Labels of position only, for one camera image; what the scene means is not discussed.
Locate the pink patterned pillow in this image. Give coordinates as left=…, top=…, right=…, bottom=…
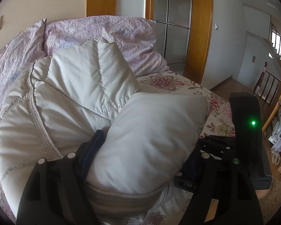
left=44, top=15, right=168, bottom=77
left=0, top=19, right=46, bottom=111

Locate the floral bed cover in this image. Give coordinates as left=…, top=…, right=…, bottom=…
left=0, top=70, right=237, bottom=225

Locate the white puffy down jacket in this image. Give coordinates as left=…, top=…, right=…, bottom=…
left=0, top=37, right=211, bottom=223

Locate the wooden stair railing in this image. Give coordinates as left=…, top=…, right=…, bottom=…
left=253, top=21, right=281, bottom=105

